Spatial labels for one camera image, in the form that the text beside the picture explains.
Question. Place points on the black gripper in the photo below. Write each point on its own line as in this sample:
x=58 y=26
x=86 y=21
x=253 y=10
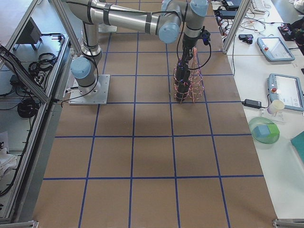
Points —
x=188 y=42

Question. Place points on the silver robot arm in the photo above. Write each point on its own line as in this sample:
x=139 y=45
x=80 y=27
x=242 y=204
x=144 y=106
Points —
x=165 y=24

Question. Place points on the dark wine bottle far slot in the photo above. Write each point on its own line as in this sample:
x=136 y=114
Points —
x=182 y=71

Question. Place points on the dark wine bottle slot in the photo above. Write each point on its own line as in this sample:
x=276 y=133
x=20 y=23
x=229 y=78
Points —
x=182 y=90
x=182 y=71

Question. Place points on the dark wine bottle near slot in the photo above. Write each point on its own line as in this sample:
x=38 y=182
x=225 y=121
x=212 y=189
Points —
x=182 y=90

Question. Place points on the upper teach pendant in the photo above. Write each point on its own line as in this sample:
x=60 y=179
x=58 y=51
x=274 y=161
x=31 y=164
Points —
x=274 y=49

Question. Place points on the teach pendant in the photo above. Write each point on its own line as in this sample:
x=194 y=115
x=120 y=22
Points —
x=274 y=49
x=286 y=89

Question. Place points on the black power adapter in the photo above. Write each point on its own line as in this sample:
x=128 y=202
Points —
x=252 y=103

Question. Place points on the white paper cup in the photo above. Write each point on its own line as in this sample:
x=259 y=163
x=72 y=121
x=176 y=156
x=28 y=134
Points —
x=275 y=107

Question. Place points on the lower teach pendant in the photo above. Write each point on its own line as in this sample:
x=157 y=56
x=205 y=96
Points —
x=286 y=89

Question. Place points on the blue foam cube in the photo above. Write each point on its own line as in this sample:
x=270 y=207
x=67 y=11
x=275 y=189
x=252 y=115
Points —
x=260 y=131

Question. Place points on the green glass bowl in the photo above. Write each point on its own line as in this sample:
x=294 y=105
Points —
x=262 y=121

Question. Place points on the green foam cube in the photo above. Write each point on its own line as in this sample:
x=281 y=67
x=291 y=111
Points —
x=273 y=130

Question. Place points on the teal book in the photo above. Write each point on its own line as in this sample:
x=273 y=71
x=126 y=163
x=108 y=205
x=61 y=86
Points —
x=298 y=144

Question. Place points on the black box on stand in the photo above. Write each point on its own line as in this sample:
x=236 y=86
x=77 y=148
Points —
x=30 y=35

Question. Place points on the copper wire wine basket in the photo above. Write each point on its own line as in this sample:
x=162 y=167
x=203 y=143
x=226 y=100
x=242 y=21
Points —
x=196 y=87

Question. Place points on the aluminium frame post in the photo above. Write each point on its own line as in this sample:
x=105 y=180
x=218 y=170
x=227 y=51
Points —
x=242 y=10

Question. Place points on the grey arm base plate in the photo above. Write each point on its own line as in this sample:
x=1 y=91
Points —
x=103 y=28
x=93 y=95

